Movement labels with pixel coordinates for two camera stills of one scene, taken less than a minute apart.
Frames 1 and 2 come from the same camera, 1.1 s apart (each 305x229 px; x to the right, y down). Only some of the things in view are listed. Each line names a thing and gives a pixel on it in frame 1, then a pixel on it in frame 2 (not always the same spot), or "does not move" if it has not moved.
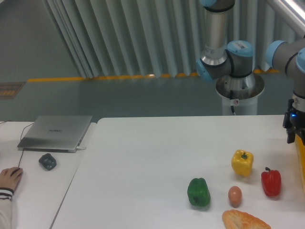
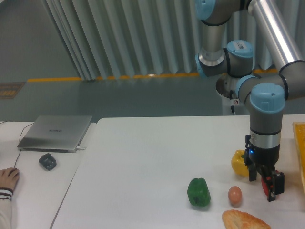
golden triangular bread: (238, 219) does not move
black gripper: (294, 122) to (267, 157)
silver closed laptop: (53, 133) does not move
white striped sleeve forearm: (5, 213) does not move
